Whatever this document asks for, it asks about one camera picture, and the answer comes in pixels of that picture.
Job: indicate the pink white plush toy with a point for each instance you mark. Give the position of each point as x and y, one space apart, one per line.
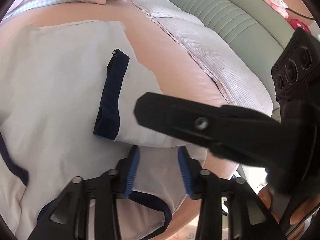
279 6

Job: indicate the red plush toy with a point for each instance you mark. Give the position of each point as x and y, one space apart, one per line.
295 23

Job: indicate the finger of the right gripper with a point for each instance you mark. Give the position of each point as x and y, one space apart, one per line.
228 132

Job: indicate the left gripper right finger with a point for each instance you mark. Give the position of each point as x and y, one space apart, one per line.
248 217

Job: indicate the white navy-trimmed jacket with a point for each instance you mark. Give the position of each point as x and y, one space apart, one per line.
67 98

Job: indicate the grey padded headboard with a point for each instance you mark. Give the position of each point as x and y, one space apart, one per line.
253 30

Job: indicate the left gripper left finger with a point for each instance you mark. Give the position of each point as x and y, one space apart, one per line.
67 215

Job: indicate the pink bed sheet mattress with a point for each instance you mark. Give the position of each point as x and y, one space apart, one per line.
178 74

